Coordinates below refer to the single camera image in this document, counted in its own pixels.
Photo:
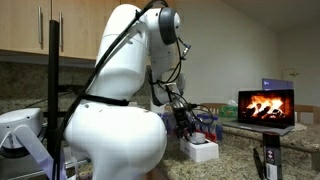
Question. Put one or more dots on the black vertical pole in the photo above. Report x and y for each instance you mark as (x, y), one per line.
(53, 65)

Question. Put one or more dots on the wooden chair back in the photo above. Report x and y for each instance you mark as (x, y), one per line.
(302, 111)

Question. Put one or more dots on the white device with strap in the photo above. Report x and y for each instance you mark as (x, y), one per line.
(19, 131)

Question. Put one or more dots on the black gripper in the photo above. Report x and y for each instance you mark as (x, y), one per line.
(184, 126)

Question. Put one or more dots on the clear seal tape roll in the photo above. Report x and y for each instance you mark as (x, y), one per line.
(197, 138)

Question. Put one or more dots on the Fiji water bottle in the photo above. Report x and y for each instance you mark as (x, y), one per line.
(218, 128)

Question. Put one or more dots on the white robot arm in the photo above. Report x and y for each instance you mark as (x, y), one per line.
(124, 142)

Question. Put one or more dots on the open laptop showing fire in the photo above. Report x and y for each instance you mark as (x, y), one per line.
(265, 111)

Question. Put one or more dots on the wooden upper cabinets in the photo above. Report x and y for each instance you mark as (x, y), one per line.
(24, 25)

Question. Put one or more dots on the green tissue box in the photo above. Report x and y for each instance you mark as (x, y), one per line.
(230, 109)

